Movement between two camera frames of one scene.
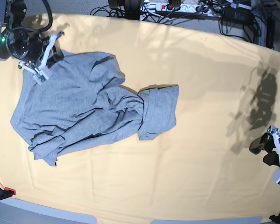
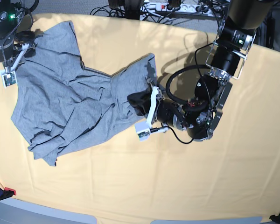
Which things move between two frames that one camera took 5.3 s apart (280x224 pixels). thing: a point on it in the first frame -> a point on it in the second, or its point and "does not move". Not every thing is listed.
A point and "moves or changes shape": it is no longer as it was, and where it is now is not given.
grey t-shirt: [85, 101] moves or changes shape
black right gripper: [265, 143] -> [170, 113]
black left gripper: [26, 44] -> [2, 49]
